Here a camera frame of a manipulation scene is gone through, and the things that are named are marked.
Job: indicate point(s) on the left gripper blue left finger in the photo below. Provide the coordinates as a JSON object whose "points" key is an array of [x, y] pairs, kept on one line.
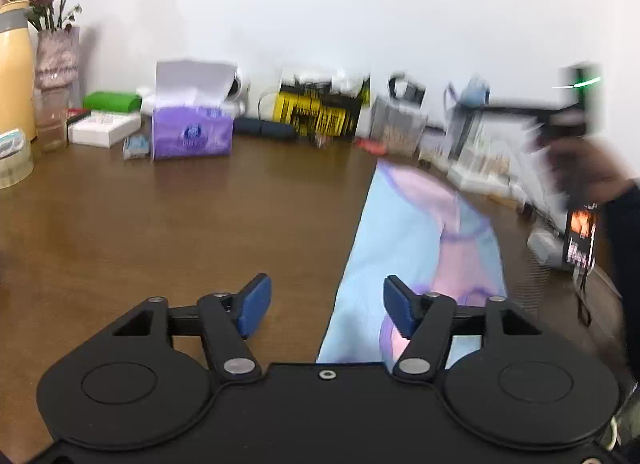
{"points": [[237, 313]]}

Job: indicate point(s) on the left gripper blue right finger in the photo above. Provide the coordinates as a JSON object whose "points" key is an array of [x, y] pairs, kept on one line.
{"points": [[406, 309]]}

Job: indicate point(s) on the pink and blue garment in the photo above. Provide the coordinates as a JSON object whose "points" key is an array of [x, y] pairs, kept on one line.
{"points": [[414, 227]]}

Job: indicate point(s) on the dark sleeve right forearm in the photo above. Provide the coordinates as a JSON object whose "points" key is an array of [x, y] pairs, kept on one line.
{"points": [[622, 218]]}

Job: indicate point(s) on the person's right hand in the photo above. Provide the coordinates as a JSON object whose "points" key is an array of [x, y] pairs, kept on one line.
{"points": [[601, 176]]}

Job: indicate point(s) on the white organizer tray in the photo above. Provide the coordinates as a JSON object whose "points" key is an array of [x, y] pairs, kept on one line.
{"points": [[489, 160]]}

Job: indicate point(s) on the smartphone with lit screen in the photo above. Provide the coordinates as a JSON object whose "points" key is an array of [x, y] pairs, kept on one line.
{"points": [[580, 231]]}

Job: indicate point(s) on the white charger box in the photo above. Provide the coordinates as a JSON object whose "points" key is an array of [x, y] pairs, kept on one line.
{"points": [[547, 249]]}

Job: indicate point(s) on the dark blue pouch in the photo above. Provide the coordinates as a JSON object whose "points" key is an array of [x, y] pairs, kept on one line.
{"points": [[269, 129]]}

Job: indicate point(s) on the white patterned storage box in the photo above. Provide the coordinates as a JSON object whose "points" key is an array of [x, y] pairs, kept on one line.
{"points": [[398, 126]]}

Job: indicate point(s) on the purple tissue pack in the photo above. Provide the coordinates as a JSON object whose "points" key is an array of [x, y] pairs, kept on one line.
{"points": [[190, 131]]}

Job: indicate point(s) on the yellow and black box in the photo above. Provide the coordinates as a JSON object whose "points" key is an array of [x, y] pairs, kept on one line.
{"points": [[322, 104]]}

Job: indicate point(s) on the white flat box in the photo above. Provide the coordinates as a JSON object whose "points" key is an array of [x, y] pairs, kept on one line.
{"points": [[103, 129]]}

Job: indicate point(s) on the green box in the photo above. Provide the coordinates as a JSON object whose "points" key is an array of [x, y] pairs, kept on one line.
{"points": [[109, 101]]}

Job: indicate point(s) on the tape roll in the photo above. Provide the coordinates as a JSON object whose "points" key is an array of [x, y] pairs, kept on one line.
{"points": [[16, 162]]}

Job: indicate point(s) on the clear glass cup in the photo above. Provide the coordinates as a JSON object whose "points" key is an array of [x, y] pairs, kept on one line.
{"points": [[51, 108]]}

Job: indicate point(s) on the yellow thermos jug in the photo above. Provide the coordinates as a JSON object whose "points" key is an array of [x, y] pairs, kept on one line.
{"points": [[17, 75]]}

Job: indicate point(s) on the pink vase with flowers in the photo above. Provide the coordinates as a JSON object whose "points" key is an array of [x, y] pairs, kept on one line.
{"points": [[58, 56]]}

